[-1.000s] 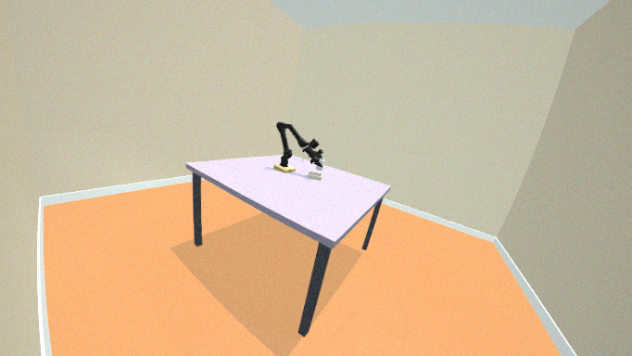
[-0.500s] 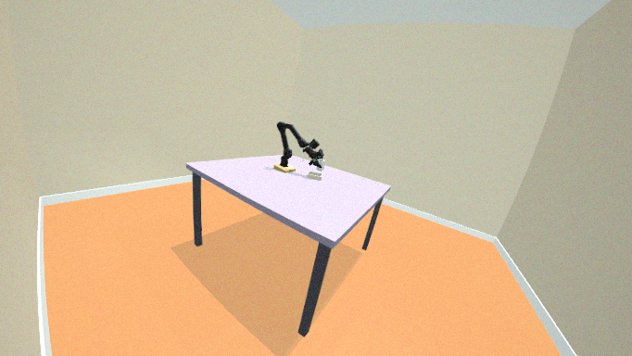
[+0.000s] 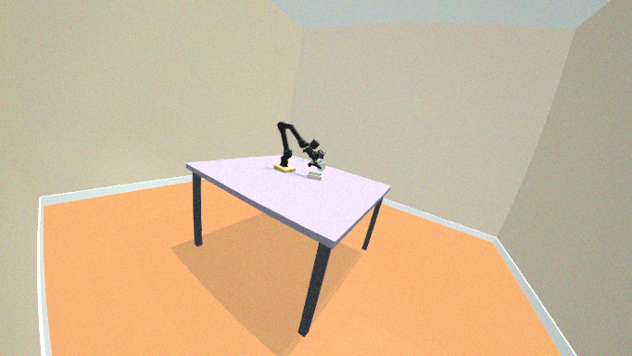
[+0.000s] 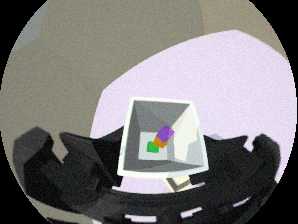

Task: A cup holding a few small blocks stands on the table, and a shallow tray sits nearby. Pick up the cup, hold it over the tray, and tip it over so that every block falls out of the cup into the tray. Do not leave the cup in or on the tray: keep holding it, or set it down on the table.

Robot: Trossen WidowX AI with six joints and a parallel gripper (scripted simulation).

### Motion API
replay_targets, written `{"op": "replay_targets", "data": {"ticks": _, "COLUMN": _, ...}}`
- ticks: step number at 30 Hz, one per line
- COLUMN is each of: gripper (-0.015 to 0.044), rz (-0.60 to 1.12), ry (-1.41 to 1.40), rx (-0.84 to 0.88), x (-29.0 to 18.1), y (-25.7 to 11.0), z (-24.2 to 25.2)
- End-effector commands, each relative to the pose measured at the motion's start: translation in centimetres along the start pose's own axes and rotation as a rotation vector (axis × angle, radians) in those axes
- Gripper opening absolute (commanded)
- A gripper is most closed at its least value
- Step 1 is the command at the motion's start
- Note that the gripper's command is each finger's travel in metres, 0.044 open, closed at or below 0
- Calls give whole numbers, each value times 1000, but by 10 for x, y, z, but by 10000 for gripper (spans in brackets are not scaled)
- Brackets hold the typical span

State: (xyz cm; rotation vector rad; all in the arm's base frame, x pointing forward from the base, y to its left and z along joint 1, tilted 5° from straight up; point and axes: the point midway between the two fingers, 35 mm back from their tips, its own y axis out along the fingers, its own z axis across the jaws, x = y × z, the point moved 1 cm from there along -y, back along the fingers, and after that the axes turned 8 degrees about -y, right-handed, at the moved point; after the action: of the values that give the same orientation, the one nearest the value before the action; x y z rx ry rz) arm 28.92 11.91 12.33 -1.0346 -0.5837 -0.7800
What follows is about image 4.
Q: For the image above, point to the grey open-top square cup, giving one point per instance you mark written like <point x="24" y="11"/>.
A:
<point x="185" y="152"/>

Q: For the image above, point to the small purple block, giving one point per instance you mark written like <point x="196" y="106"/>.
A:
<point x="165" y="133"/>

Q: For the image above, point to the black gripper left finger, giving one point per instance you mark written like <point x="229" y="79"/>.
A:
<point x="104" y="151"/>

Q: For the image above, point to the green block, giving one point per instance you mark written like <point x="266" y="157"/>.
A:
<point x="151" y="148"/>

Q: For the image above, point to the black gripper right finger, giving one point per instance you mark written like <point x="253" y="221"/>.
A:
<point x="215" y="150"/>

